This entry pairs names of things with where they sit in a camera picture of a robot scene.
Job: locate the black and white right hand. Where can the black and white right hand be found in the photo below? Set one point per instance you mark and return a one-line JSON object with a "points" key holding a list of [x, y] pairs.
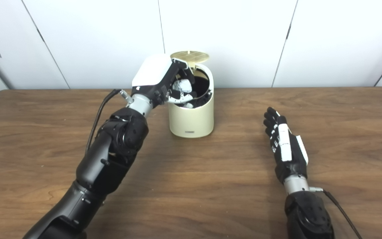
{"points": [[285, 149]]}

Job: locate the black and white left hand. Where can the black and white left hand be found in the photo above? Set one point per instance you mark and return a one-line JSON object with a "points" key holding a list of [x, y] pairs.
{"points": [[151, 73]]}

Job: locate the white paper ball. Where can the white paper ball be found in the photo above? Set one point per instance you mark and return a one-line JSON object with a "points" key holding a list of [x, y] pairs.
{"points": [[182, 85]]}

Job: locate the cream round bin lid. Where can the cream round bin lid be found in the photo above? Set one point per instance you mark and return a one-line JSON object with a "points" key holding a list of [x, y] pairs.
{"points": [[191, 57]]}

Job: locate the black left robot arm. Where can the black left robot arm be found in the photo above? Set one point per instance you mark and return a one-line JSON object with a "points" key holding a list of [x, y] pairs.
{"points": [[111, 156]]}

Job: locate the black bin liner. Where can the black bin liner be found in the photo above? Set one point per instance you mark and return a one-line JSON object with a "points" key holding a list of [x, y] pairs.
{"points": [[202, 83]]}

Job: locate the cream-colored bin body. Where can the cream-colored bin body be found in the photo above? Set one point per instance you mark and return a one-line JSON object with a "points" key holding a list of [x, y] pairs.
{"points": [[191, 119]]}

